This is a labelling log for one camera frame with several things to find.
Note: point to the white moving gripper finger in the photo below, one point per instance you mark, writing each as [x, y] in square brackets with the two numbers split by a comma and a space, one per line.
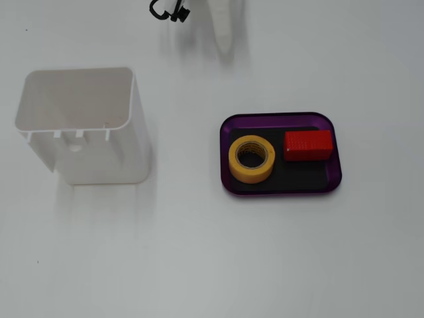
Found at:
[222, 30]

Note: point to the yellow masking tape roll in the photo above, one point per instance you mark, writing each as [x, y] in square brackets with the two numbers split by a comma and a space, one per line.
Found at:
[251, 175]

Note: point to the black zip tie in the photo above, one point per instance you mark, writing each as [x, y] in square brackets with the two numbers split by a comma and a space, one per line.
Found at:
[181, 15]

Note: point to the red textured block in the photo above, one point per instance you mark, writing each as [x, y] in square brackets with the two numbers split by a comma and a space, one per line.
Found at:
[308, 145]

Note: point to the purple metal tray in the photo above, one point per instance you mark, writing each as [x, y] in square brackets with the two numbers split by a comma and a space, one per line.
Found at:
[335, 165]

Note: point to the white plastic bin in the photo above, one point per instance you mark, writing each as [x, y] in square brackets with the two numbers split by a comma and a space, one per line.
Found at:
[99, 159]

